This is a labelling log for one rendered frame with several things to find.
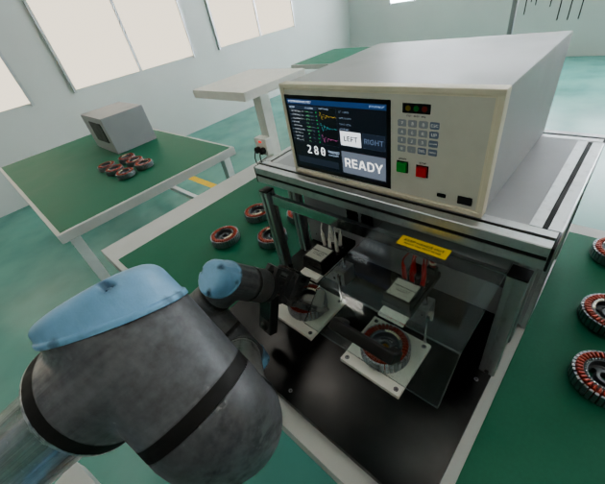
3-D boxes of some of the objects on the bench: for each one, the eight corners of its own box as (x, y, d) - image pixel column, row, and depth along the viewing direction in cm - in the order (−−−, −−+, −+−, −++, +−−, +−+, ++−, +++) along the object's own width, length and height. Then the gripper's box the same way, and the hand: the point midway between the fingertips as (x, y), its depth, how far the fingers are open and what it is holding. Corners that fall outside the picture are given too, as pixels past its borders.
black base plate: (421, 521, 53) (422, 519, 52) (208, 332, 92) (205, 327, 91) (514, 327, 77) (516, 322, 76) (314, 243, 116) (313, 238, 115)
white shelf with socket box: (271, 197, 148) (243, 92, 121) (224, 181, 171) (191, 89, 143) (319, 165, 166) (304, 67, 139) (271, 155, 189) (251, 68, 161)
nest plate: (398, 399, 67) (398, 397, 66) (340, 360, 76) (340, 357, 75) (431, 348, 74) (431, 345, 74) (375, 318, 84) (375, 315, 83)
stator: (246, 212, 141) (243, 205, 139) (271, 206, 141) (269, 200, 139) (246, 227, 132) (243, 219, 130) (272, 220, 132) (270, 213, 130)
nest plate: (311, 341, 81) (310, 338, 81) (272, 314, 91) (271, 311, 90) (346, 302, 89) (346, 300, 88) (306, 281, 98) (305, 278, 97)
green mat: (199, 334, 92) (198, 333, 92) (118, 259, 129) (117, 259, 129) (376, 185, 140) (376, 184, 140) (280, 162, 177) (280, 161, 177)
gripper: (302, 280, 67) (346, 290, 83) (246, 252, 78) (295, 265, 94) (285, 319, 67) (333, 321, 83) (232, 283, 78) (283, 292, 94)
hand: (308, 301), depth 88 cm, fingers closed on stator, 13 cm apart
